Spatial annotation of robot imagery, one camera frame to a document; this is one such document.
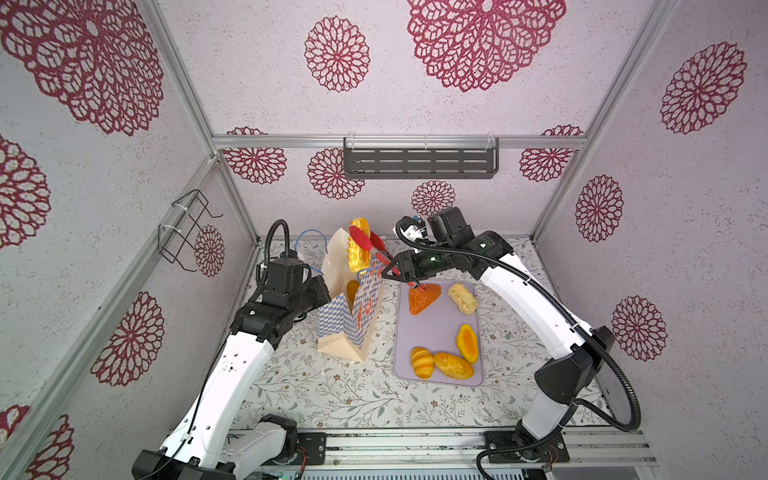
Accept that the long brown fake loaf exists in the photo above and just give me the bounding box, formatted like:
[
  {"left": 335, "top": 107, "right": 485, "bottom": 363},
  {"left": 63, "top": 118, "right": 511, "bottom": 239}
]
[{"left": 346, "top": 280, "right": 360, "bottom": 311}]

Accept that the pale cream fake bun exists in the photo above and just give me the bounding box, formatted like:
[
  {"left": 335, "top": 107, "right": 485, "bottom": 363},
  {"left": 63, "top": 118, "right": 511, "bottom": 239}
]
[{"left": 448, "top": 283, "right": 479, "bottom": 315}]

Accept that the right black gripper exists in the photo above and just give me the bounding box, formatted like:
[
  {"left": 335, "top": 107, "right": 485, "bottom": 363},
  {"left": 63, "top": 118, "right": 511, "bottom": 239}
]
[{"left": 380, "top": 248, "right": 455, "bottom": 284}]

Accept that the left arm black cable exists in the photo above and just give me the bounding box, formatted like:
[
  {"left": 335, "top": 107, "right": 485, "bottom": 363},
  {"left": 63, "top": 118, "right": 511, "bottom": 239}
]
[{"left": 137, "top": 218, "right": 292, "bottom": 480}]

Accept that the lavender plastic tray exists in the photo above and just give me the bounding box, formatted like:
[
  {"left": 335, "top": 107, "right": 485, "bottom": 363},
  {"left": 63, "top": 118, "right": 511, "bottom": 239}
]
[{"left": 393, "top": 278, "right": 484, "bottom": 387}]

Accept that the yellow braided fake bread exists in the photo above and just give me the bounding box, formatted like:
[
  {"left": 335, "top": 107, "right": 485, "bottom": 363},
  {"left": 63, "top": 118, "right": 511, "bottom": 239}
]
[{"left": 347, "top": 217, "right": 372, "bottom": 273}]

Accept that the black wire wall rack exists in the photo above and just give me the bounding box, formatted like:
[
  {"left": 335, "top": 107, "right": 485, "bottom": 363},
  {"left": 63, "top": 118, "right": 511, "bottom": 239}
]
[{"left": 156, "top": 189, "right": 223, "bottom": 273}]

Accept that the grey metal wall shelf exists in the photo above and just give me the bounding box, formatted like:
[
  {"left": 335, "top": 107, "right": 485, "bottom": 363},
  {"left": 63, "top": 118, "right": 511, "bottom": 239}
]
[{"left": 342, "top": 137, "right": 499, "bottom": 180}]

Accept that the orange croissant fake bread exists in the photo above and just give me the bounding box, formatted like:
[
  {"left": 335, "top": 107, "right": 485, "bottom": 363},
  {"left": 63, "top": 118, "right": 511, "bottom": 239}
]
[{"left": 408, "top": 284, "right": 442, "bottom": 316}]

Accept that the small striped fake croissant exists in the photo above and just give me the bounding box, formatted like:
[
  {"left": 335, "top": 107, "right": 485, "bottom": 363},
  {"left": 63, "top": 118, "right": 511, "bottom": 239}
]
[{"left": 410, "top": 347, "right": 435, "bottom": 379}]

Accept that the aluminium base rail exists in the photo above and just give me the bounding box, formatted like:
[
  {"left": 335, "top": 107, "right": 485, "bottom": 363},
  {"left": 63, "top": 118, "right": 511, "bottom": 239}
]
[{"left": 152, "top": 426, "right": 659, "bottom": 472}]

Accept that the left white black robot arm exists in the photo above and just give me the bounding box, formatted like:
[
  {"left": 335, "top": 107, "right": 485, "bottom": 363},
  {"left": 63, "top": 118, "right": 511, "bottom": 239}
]
[{"left": 131, "top": 251, "right": 330, "bottom": 479}]

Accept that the yellow orange oval bread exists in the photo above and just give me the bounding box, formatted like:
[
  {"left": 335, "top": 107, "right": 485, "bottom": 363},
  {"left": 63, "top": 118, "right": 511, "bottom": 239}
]
[{"left": 456, "top": 324, "right": 480, "bottom": 364}]

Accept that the golden oval fake roll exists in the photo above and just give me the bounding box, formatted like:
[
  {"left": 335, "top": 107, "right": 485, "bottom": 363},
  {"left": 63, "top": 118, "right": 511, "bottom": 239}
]
[{"left": 433, "top": 352, "right": 474, "bottom": 380}]

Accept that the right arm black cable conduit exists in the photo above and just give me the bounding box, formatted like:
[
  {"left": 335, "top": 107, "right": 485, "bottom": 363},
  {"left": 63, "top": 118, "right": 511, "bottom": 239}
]
[{"left": 393, "top": 217, "right": 643, "bottom": 480}]

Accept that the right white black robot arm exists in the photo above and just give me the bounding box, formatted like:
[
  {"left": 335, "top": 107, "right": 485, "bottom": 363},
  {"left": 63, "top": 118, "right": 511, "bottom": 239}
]
[{"left": 385, "top": 207, "right": 617, "bottom": 447}]

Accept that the checkered paper bread bag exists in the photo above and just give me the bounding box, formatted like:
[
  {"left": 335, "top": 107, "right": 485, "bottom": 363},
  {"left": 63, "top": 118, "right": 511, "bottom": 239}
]
[{"left": 317, "top": 228, "right": 384, "bottom": 362}]

